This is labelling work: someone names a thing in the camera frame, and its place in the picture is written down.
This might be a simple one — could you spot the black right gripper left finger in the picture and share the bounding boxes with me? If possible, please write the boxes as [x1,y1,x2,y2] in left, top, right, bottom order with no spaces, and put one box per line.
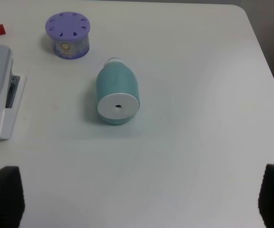
[0,166,25,228]

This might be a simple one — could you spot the teal bottle-shaped pencil sharpener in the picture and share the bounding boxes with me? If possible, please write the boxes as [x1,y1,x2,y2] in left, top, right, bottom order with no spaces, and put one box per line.
[95,57,140,125]

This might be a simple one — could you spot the white grey stapler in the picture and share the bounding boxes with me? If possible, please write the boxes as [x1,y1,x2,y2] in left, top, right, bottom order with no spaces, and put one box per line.
[0,45,26,140]

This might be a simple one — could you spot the purple air freshener can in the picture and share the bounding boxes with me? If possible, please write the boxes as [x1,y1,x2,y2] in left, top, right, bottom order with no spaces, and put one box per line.
[45,11,90,59]

